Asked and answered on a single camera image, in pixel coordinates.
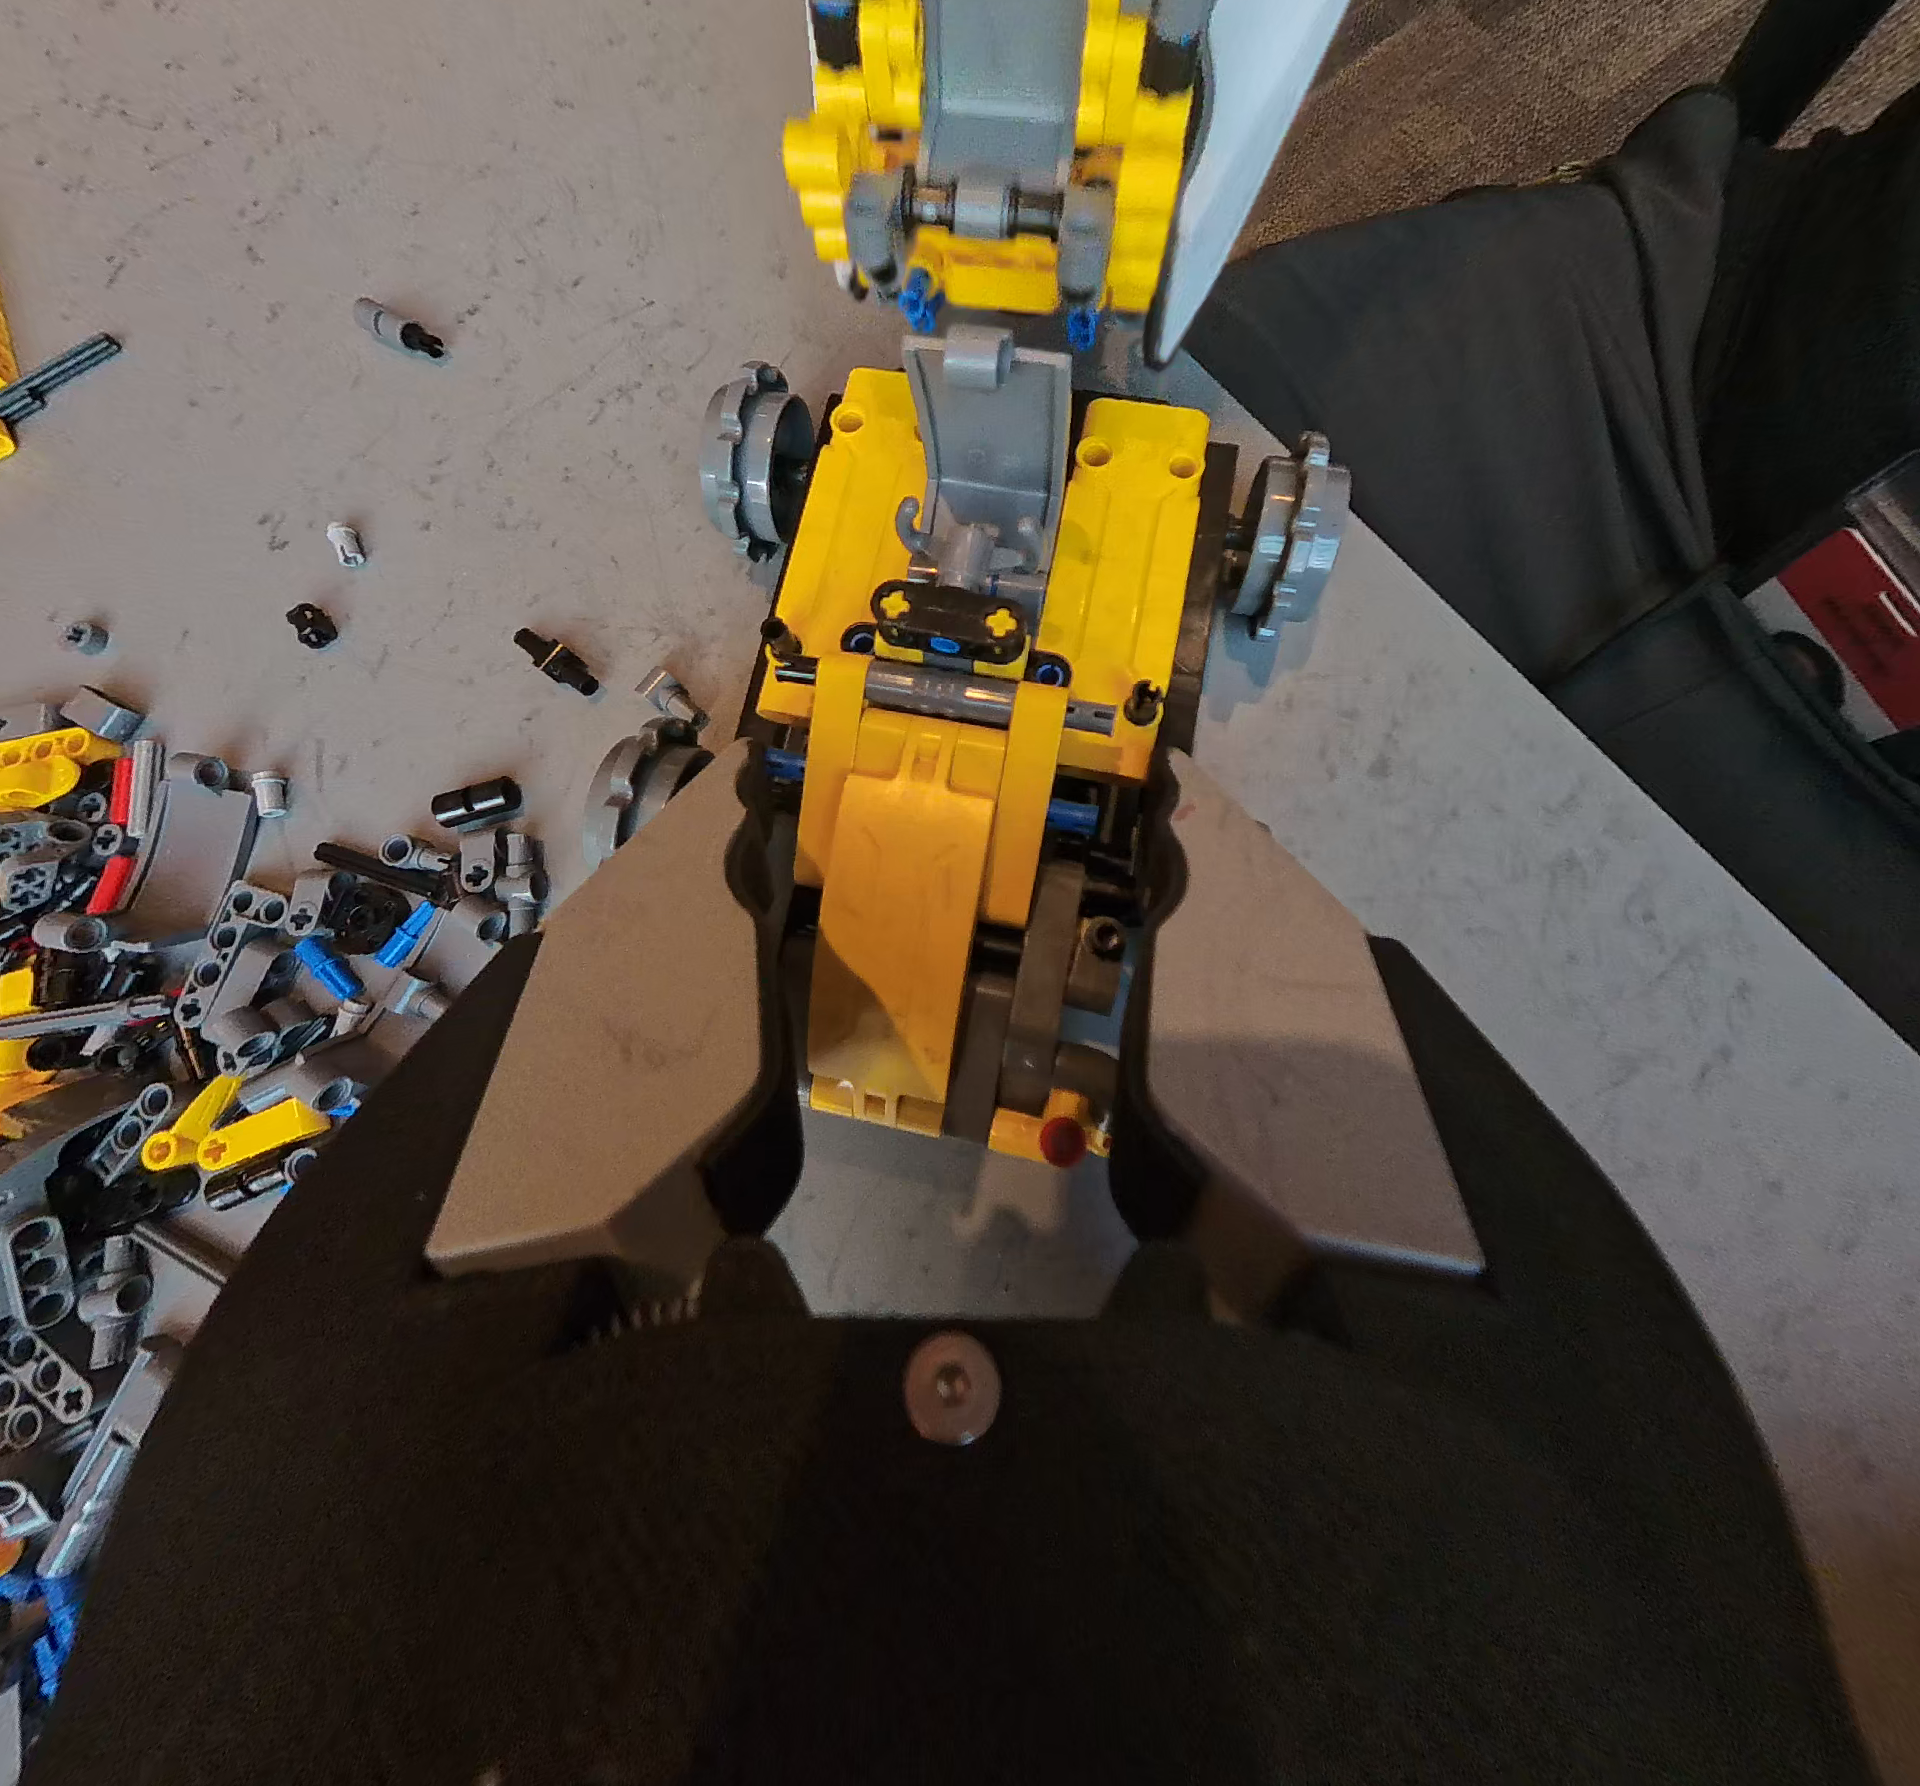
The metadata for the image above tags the grey desk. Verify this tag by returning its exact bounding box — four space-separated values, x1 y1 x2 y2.
0 0 1920 1719

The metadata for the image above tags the yellow black toy brick vehicle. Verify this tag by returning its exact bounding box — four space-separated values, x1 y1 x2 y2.
585 324 1354 1168

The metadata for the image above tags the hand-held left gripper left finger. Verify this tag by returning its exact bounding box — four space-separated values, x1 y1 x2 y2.
421 741 811 1277

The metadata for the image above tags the red white card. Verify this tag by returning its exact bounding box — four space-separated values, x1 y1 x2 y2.
1745 528 1920 741

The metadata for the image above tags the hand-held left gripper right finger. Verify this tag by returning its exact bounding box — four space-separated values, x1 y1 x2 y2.
1112 750 1489 1322

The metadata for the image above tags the yellow grey toy brick assembly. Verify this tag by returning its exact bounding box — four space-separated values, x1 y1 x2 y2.
782 0 1217 327

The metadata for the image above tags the pile of loose toy bricks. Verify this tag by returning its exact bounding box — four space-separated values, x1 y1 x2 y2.
0 685 560 1716

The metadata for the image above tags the black bag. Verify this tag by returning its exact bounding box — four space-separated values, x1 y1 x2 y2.
1548 566 1920 1054

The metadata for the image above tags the black toy axle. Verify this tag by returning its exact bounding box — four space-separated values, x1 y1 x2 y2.
0 337 123 417

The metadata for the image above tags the grey curved toy panel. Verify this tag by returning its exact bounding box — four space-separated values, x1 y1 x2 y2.
88 735 270 919

